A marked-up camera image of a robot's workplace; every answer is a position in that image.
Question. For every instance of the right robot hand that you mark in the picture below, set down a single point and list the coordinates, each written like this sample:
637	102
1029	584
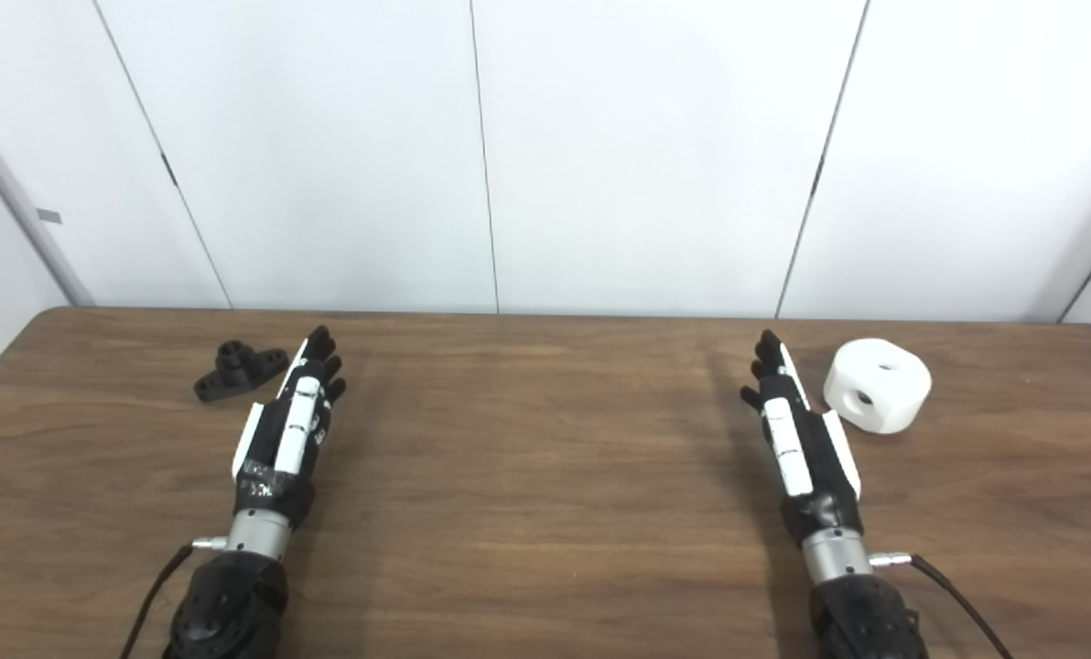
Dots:
797	448

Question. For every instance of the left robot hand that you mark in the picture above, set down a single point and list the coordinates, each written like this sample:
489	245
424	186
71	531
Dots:
289	430

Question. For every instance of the black flanged holder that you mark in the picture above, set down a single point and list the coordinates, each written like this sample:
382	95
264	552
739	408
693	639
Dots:
234	366

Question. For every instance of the round white piece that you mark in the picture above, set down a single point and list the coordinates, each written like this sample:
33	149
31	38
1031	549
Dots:
875	384

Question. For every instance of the black panel hinge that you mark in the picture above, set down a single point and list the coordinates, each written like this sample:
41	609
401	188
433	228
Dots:
817	178
168	169

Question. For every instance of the grey corner trim strip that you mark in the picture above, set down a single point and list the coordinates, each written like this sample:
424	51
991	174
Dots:
24	210

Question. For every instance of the small grey wall label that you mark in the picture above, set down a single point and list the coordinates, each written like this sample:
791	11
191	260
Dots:
48	216

